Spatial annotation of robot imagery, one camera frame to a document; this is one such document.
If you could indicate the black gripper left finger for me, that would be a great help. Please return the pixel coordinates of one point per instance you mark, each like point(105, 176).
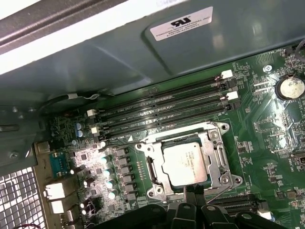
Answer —
point(183, 217)

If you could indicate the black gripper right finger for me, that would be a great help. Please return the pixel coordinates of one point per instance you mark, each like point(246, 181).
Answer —
point(212, 218)

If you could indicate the silver CPU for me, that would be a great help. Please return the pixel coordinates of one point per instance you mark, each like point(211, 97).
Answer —
point(183, 162)

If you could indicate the metal socket cover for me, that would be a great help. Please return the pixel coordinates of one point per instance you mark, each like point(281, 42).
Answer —
point(215, 157)

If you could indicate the RAM slot black clips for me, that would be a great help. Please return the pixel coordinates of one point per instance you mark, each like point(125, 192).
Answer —
point(178, 98)
point(178, 120)
point(243, 207)
point(233, 198)

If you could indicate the RAM slot white clips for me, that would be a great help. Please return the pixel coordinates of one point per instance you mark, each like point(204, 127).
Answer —
point(266, 215)
point(178, 109)
point(178, 88)

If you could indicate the CPU socket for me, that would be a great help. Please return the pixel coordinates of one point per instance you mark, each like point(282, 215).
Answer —
point(215, 132)

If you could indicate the green motherboard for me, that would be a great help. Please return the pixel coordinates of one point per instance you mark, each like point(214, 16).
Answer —
point(262, 143)

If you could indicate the metal port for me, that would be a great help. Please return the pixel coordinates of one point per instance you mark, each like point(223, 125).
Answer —
point(56, 207)
point(54, 190)

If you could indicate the blue port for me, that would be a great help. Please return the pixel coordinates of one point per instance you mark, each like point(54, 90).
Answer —
point(58, 164)

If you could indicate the silver coin battery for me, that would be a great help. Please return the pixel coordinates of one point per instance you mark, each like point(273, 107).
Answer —
point(290, 88)

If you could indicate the grey open PC case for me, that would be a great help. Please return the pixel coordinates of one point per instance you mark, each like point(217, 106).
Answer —
point(95, 59)

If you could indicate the white case label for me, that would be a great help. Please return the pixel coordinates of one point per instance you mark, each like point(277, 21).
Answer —
point(181, 23)

